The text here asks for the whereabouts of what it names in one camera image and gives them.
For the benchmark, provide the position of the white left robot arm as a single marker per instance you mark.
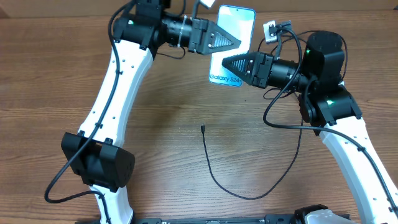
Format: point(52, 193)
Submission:
point(136, 31)

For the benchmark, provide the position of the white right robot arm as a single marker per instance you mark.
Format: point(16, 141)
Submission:
point(331, 112)

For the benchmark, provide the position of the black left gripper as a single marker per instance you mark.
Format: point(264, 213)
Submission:
point(197, 46)

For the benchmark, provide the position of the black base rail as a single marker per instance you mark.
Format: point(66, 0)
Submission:
point(312, 214)

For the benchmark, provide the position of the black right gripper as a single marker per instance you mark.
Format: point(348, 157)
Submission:
point(260, 69)

